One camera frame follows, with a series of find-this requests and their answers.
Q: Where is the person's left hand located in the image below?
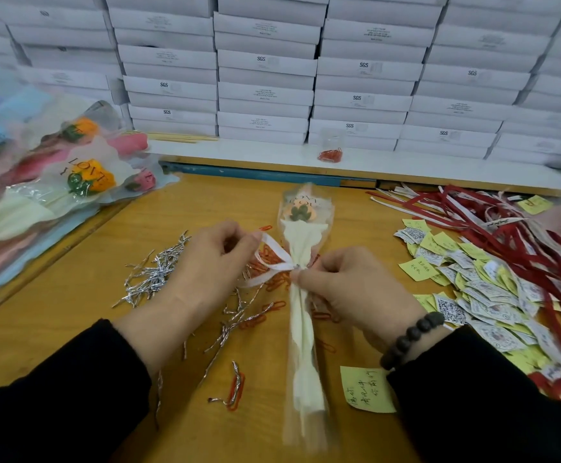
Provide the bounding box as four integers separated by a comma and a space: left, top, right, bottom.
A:
115, 221, 264, 377

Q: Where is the person's right hand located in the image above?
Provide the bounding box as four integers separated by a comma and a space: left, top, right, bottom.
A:
290, 246, 452, 355

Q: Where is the peach rose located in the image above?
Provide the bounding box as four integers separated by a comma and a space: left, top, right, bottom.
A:
279, 183, 338, 451

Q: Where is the single white ribbon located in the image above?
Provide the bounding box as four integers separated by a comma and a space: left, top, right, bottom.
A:
240, 231, 306, 290

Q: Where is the pile of yellow white tags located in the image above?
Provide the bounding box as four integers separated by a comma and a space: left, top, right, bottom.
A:
340, 168, 561, 415

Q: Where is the pile of red ribbons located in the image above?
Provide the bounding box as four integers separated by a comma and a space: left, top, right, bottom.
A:
369, 186, 561, 401

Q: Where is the pile of flowers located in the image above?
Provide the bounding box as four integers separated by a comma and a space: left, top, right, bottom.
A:
0, 60, 178, 305

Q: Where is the person's right forearm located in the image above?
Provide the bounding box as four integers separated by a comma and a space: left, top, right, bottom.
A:
387, 323, 561, 463

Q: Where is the person's left forearm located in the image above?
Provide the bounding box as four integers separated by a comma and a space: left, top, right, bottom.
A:
0, 319, 154, 463

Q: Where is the pile of silver twist ties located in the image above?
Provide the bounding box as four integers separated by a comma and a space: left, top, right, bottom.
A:
115, 231, 291, 411

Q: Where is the pile of orange paper clips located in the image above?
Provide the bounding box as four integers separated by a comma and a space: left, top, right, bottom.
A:
208, 224, 344, 413

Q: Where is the small bag of red clips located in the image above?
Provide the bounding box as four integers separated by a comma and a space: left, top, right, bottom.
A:
317, 134, 344, 165

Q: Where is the wooden sticks bundle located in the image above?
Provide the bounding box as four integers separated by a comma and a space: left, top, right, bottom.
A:
148, 132, 219, 143

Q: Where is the long white board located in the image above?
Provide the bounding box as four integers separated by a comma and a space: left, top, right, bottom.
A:
150, 140, 561, 195

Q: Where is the black bead bracelet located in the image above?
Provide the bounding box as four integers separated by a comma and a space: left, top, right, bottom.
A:
379, 310, 448, 372

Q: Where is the wall of stacked white boxes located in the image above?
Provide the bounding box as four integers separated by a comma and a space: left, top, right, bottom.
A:
0, 0, 561, 170

